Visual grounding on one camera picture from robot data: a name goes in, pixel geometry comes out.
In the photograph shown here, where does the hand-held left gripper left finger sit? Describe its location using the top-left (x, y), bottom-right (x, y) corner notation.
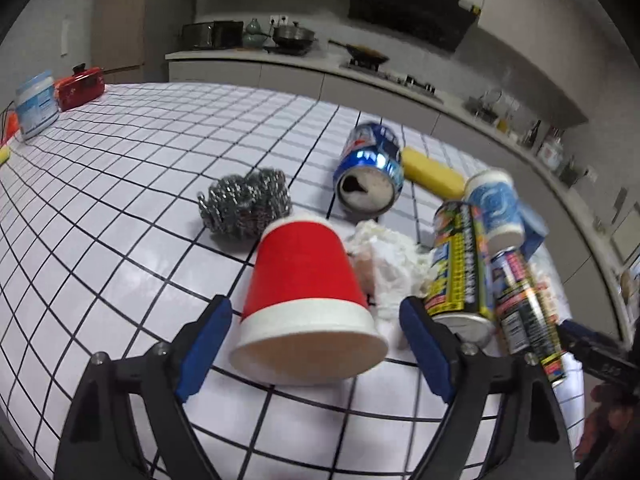
top-left (55, 296), bottom-right (232, 480)

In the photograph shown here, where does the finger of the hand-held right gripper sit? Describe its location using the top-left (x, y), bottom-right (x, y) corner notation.
top-left (567, 342), bottom-right (640, 388)
top-left (557, 319), bottom-right (628, 348)

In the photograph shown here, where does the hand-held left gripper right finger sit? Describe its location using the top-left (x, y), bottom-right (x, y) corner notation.
top-left (399, 296), bottom-right (576, 480)

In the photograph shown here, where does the red paper cup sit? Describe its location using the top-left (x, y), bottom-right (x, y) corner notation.
top-left (229, 211), bottom-right (390, 386)

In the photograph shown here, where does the blue soda can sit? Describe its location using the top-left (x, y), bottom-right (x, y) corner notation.
top-left (333, 121), bottom-right (405, 216)

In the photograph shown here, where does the person's right hand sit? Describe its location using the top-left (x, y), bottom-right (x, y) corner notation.
top-left (575, 382), bottom-right (640, 480)

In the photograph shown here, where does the crumpled white tissue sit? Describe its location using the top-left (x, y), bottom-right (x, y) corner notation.
top-left (345, 219), bottom-right (433, 321)

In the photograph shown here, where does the cutting board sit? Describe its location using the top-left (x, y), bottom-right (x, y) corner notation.
top-left (612, 215), bottom-right (640, 263)

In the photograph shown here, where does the kitchen cleaver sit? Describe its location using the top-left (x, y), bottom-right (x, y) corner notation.
top-left (612, 187), bottom-right (630, 226)

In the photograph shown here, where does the steel wool scourer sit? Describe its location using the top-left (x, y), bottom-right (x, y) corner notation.
top-left (196, 167), bottom-right (293, 246)

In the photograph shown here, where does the blue patterned paper cup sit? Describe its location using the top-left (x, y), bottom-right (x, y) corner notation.
top-left (464, 169), bottom-right (526, 255)

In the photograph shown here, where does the utensil holder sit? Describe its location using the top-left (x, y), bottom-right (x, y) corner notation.
top-left (560, 157), bottom-right (583, 186)

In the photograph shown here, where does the yellow sponge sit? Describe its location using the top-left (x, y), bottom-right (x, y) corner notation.
top-left (402, 146), bottom-right (467, 200)

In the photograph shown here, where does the checkered tablecloth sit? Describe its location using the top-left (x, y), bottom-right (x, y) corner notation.
top-left (0, 81), bottom-right (586, 480)

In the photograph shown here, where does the dish rack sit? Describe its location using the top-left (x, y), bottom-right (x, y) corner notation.
top-left (465, 89), bottom-right (521, 126)

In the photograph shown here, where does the gas stove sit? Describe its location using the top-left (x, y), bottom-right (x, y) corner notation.
top-left (340, 60), bottom-right (446, 103)

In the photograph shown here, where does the white blue plastic tub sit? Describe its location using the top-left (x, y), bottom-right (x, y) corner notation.
top-left (14, 71), bottom-right (60, 142)

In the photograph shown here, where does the red orange object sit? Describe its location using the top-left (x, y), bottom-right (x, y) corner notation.
top-left (0, 112), bottom-right (20, 143)

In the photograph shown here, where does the frying pan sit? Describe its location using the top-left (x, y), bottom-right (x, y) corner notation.
top-left (328, 39), bottom-right (390, 66)

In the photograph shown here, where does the black microwave oven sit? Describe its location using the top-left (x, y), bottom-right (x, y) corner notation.
top-left (180, 20), bottom-right (245, 51)

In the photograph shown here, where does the green teapot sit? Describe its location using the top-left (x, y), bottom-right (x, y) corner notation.
top-left (243, 18), bottom-right (273, 49)

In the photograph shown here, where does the wok with lid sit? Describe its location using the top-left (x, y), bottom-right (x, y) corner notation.
top-left (272, 21), bottom-right (318, 55)

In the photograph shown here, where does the black range hood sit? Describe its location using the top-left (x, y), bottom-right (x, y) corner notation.
top-left (348, 0), bottom-right (481, 53)

